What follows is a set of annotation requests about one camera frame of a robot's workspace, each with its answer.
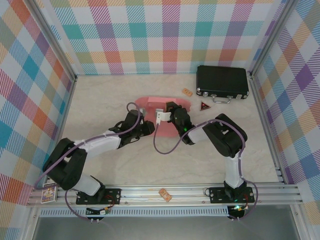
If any grey metal shelf panel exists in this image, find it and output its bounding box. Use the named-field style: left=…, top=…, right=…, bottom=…
left=32, top=216, right=301, bottom=240

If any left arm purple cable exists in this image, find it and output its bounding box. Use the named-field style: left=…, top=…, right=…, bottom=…
left=33, top=101, right=146, bottom=221

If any red triangular badge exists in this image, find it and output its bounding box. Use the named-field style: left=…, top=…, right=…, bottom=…
left=198, top=100, right=211, bottom=112

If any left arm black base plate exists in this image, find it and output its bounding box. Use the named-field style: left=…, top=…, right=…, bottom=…
left=75, top=187, right=122, bottom=206

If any long aluminium mounting rail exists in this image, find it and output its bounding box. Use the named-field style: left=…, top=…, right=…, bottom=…
left=26, top=183, right=303, bottom=207

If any picture card on rail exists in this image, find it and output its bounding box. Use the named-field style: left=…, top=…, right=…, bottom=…
left=41, top=182, right=60, bottom=204

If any aluminium side rail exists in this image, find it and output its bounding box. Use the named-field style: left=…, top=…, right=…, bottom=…
left=249, top=71, right=287, bottom=186
left=44, top=73, right=78, bottom=187

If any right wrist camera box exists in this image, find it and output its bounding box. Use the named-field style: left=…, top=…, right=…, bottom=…
left=154, top=108, right=174, bottom=126

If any aluminium frame post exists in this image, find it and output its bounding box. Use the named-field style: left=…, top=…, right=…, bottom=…
left=28, top=0, right=78, bottom=82
left=248, top=0, right=300, bottom=80

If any black carrying case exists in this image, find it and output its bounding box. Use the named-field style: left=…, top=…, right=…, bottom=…
left=195, top=65, right=250, bottom=104

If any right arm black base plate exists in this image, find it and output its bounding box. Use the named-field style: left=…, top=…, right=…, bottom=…
left=208, top=186, right=256, bottom=205

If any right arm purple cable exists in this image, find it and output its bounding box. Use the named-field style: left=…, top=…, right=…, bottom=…
left=152, top=118, right=260, bottom=222

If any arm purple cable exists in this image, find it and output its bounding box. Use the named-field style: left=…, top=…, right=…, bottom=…
left=152, top=118, right=260, bottom=222
left=33, top=101, right=146, bottom=221

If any pink paper box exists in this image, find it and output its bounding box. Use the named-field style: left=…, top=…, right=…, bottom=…
left=134, top=95, right=192, bottom=138

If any orange tag on rail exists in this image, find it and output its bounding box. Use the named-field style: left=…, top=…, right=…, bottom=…
left=158, top=188, right=173, bottom=202

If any white slotted cable duct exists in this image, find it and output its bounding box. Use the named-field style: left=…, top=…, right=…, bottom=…
left=39, top=206, right=230, bottom=218

